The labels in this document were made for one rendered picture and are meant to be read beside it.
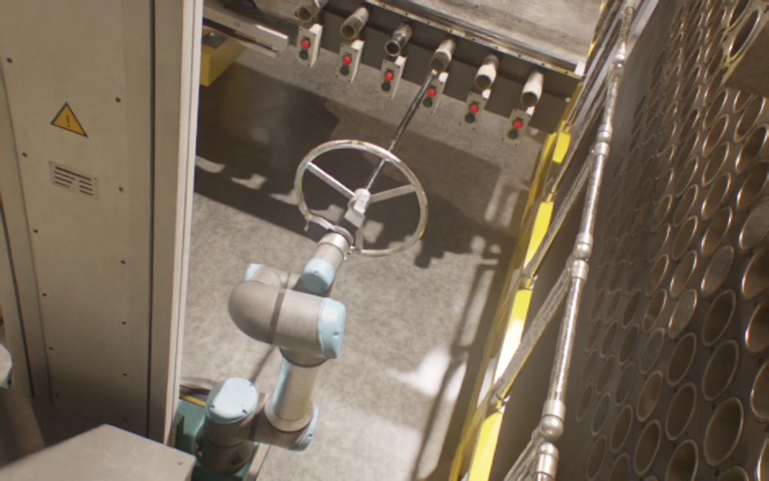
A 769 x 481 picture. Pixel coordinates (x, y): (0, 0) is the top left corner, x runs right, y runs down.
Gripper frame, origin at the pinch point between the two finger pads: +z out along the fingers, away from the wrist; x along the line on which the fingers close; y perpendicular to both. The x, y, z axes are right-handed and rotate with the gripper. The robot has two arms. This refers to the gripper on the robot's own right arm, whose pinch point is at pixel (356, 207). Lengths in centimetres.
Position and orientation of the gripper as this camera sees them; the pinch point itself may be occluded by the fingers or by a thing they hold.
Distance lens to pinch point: 200.3
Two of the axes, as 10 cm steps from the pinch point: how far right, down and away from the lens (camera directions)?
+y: 8.1, 5.7, 1.2
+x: 4.9, -5.4, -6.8
